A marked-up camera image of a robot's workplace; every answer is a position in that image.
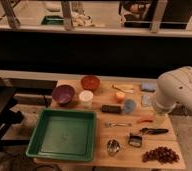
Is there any silver fork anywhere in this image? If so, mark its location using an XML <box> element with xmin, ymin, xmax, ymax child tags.
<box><xmin>104</xmin><ymin>123</ymin><xmax>132</xmax><ymax>128</ymax></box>

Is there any green background tray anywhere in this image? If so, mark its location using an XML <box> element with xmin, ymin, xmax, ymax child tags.
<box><xmin>41</xmin><ymin>15</ymin><xmax>64</xmax><ymax>25</ymax></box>

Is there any orange fruit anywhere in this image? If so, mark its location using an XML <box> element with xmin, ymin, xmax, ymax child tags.
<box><xmin>114</xmin><ymin>92</ymin><xmax>125</xmax><ymax>103</ymax></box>

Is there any black side table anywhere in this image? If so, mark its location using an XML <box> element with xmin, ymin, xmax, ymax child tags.
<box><xmin>0</xmin><ymin>70</ymin><xmax>25</xmax><ymax>171</ymax></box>

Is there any cream banana peel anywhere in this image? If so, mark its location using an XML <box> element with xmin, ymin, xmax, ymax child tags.
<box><xmin>112</xmin><ymin>84</ymin><xmax>134</xmax><ymax>93</ymax></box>

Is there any green plastic tray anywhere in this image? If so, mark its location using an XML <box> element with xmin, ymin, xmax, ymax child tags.
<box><xmin>26</xmin><ymin>109</ymin><xmax>96</xmax><ymax>162</ymax></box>

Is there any orange bowl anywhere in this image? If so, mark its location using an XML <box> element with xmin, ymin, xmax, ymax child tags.
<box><xmin>81</xmin><ymin>75</ymin><xmax>100</xmax><ymax>91</ymax></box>

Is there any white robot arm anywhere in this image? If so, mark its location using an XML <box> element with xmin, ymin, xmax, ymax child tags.
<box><xmin>151</xmin><ymin>66</ymin><xmax>192</xmax><ymax>114</ymax></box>

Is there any red chili pepper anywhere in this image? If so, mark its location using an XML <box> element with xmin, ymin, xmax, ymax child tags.
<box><xmin>136</xmin><ymin>119</ymin><xmax>153</xmax><ymax>124</ymax></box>

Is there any white plastic cup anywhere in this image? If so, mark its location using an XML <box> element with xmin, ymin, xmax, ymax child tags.
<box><xmin>79</xmin><ymin>90</ymin><xmax>94</xmax><ymax>108</ymax></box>

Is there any black rectangular block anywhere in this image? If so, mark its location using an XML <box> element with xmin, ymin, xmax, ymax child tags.
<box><xmin>101</xmin><ymin>105</ymin><xmax>122</xmax><ymax>113</ymax></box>

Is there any blue sponge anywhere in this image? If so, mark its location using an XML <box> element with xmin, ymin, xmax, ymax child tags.
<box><xmin>141</xmin><ymin>82</ymin><xmax>156</xmax><ymax>92</ymax></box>

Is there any purple bowl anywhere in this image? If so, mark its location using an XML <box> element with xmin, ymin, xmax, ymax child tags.
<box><xmin>52</xmin><ymin>85</ymin><xmax>75</xmax><ymax>104</ymax></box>

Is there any small metal cup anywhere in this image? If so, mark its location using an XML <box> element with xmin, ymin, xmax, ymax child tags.
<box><xmin>107</xmin><ymin>139</ymin><xmax>120</xmax><ymax>156</ymax></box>

